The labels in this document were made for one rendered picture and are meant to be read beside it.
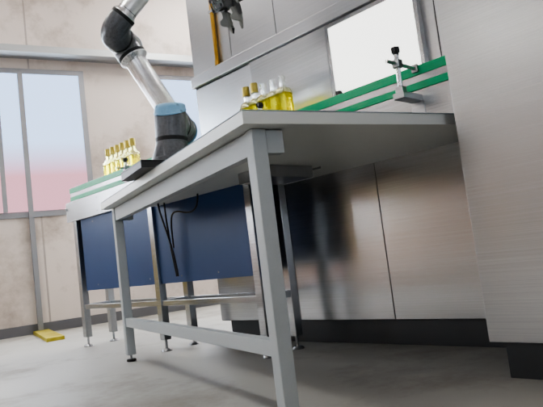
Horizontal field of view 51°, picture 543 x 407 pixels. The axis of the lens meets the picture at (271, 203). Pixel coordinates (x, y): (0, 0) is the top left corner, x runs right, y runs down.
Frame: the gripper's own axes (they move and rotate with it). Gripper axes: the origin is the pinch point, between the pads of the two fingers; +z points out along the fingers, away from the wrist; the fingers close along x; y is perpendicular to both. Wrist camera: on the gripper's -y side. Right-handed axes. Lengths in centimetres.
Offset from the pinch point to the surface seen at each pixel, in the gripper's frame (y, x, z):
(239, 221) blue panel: 24, -16, 74
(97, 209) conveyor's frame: 19, -135, 52
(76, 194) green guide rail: 13, -164, 40
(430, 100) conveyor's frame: 7, 74, 52
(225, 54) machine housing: -32, -45, 2
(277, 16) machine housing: -33.9, -6.2, -2.4
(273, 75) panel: -21.9, -10.5, 21.8
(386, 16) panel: -24, 52, 19
